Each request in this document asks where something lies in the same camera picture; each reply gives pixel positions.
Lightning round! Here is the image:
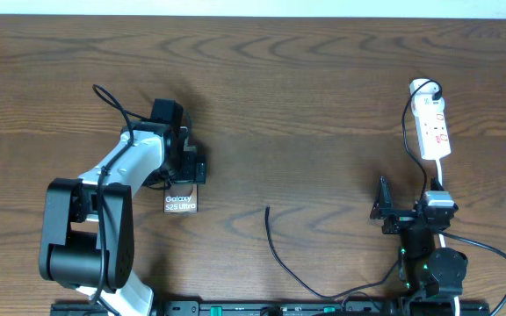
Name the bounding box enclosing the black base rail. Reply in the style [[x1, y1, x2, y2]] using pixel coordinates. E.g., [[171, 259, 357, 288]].
[[49, 298, 490, 316]]

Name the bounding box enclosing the white power strip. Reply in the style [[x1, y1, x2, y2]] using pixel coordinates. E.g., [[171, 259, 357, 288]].
[[409, 78, 451, 161]]

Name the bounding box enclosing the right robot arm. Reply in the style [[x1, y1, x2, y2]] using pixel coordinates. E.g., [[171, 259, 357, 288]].
[[370, 176, 468, 315]]

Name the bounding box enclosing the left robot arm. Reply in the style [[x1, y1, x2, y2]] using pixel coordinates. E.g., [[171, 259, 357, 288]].
[[39, 119, 206, 315]]

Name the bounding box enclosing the black charger cable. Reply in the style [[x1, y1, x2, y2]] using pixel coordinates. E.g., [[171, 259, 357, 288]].
[[264, 78, 445, 301]]

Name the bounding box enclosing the white power strip cord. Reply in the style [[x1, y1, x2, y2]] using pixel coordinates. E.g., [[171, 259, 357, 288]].
[[434, 158, 461, 316]]

